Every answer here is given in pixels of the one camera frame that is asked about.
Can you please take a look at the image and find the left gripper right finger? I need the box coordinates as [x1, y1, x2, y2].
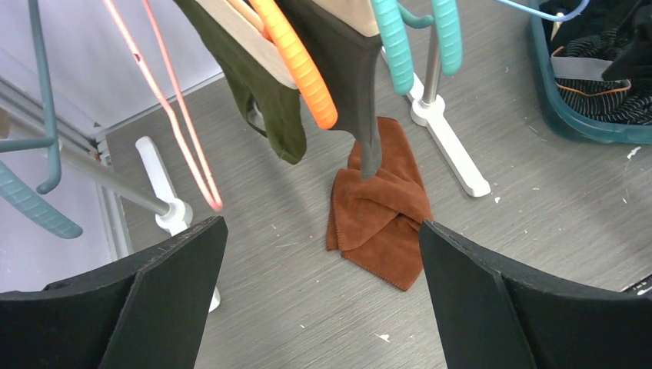
[419, 221, 651, 368]

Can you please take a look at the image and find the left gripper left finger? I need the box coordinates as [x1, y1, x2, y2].
[1, 216, 228, 368]

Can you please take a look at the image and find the olive green underwear cream waistband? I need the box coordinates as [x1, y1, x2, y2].
[175, 1, 307, 165]

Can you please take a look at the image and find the orange hanger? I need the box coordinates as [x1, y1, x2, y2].
[228, 1, 338, 129]

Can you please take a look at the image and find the teal hanger left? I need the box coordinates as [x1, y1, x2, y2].
[1, 0, 83, 239]

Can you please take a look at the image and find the teal hanger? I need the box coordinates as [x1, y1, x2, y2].
[371, 0, 434, 95]
[1, 0, 83, 239]
[431, 0, 464, 76]

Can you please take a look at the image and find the dark grey underwear on hanger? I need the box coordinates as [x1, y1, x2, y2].
[277, 0, 382, 180]

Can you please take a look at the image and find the teal hanger right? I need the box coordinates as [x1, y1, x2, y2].
[431, 0, 464, 76]

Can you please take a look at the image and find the teal hanger middle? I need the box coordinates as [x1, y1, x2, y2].
[371, 0, 434, 95]

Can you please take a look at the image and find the brown towel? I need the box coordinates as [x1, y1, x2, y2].
[325, 117, 433, 291]

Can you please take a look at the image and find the teal laundry basket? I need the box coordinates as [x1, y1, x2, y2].
[528, 1, 651, 145]

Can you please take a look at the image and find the white garment rack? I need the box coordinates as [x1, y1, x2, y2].
[0, 25, 493, 314]

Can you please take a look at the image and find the black garment in basket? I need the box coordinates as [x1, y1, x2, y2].
[544, 1, 651, 81]

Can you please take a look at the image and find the light blue wire hanger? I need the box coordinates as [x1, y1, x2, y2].
[494, 0, 592, 23]

